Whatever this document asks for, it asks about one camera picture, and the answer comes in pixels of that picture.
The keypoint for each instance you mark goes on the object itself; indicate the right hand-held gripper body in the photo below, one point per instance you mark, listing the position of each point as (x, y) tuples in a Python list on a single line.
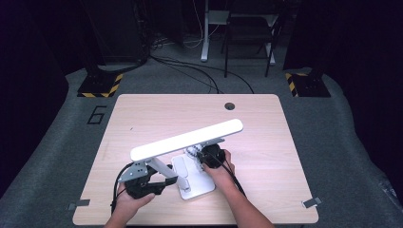
[(214, 156)]

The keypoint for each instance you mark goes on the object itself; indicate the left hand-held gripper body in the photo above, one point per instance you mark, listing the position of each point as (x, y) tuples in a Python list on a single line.
[(138, 186)]

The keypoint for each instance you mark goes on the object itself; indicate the white desk lamp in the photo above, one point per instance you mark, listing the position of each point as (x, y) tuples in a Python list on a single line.
[(183, 141)]

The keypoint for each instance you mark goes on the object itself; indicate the person's left hand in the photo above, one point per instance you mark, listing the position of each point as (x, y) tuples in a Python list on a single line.
[(133, 204)]

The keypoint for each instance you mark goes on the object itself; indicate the person's right hand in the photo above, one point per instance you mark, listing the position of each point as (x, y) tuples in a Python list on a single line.
[(223, 175)]

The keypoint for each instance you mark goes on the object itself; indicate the grey tape strip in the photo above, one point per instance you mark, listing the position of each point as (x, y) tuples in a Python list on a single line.
[(78, 204), (312, 202)]

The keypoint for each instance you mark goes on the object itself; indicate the black yellow-striped stand base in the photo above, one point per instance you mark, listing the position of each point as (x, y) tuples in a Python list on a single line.
[(309, 85), (101, 85)]

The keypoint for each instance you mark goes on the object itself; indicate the black chair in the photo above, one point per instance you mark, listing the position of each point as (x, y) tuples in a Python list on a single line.
[(250, 28)]

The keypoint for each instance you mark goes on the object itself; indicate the black equipment cabinet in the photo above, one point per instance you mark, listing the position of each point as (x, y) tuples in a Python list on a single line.
[(117, 28)]

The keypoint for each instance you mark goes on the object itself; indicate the white desk frame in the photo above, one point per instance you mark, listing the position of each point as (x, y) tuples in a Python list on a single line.
[(205, 38)]

